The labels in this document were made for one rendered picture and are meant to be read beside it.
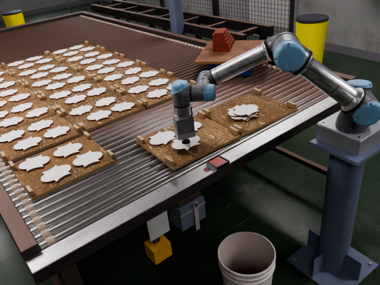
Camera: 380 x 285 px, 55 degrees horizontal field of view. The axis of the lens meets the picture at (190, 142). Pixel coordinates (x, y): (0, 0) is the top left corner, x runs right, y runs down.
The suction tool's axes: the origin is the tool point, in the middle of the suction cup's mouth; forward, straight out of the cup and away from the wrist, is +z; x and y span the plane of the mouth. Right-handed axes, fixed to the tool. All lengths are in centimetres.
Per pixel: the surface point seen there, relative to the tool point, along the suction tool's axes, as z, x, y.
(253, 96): 2, -39, -54
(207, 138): 2.2, -4.4, -12.4
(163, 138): 1.4, -12.9, 8.3
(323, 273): 95, 24, -68
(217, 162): 2.9, 16.9, -9.4
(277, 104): 2, -22, -61
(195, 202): 12.4, 28.1, 5.2
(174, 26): -5, -211, -51
